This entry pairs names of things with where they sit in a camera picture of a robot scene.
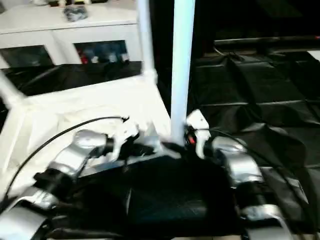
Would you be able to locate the white plastic table top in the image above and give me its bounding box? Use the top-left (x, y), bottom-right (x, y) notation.
top-left (0, 76), bottom-right (182, 201)

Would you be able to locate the black glossy mat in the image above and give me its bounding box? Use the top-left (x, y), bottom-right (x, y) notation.
top-left (0, 48), bottom-right (320, 237)

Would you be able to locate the long black bar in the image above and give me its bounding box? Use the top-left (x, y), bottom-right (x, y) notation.
top-left (213, 36), bottom-right (320, 46)

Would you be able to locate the bag of black parts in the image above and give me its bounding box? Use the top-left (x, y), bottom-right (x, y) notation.
top-left (62, 6), bottom-right (89, 23)

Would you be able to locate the white flat panel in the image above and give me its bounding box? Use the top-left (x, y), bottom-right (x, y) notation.
top-left (307, 49), bottom-right (320, 61)

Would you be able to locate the white sideboard cabinet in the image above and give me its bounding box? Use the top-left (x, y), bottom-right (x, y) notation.
top-left (0, 4), bottom-right (143, 70)

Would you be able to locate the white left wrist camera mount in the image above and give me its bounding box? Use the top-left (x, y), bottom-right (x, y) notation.
top-left (107, 122), bottom-right (141, 162)

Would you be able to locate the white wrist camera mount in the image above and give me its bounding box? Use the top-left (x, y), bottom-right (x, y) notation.
top-left (107, 122), bottom-right (141, 162)
top-left (186, 109), bottom-right (212, 160)

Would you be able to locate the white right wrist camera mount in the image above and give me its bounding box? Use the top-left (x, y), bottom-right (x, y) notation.
top-left (186, 109), bottom-right (212, 160)

